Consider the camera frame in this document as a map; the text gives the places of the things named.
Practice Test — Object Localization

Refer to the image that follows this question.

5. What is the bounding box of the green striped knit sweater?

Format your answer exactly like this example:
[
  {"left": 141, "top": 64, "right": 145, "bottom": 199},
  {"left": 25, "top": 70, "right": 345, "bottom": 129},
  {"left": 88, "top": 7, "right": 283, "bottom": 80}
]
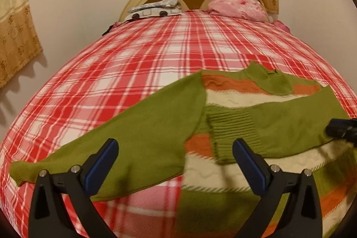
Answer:
[{"left": 10, "top": 62, "right": 356, "bottom": 237}]

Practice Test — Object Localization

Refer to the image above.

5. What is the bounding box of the red plaid bed cover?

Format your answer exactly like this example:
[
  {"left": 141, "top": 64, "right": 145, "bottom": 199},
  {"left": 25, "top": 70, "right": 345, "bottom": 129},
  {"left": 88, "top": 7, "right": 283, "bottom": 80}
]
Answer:
[{"left": 1, "top": 11, "right": 356, "bottom": 237}]

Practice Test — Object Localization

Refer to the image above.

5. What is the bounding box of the pink floral pillow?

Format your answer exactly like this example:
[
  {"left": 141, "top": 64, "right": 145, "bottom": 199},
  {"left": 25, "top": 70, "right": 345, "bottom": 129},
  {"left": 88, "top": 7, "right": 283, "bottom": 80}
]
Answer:
[{"left": 208, "top": 0, "right": 269, "bottom": 22}]

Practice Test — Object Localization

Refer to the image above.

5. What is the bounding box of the beige curtain on left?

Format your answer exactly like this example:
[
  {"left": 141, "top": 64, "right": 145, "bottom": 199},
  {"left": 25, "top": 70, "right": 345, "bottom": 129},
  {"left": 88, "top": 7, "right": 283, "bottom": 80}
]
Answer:
[{"left": 0, "top": 0, "right": 43, "bottom": 87}]

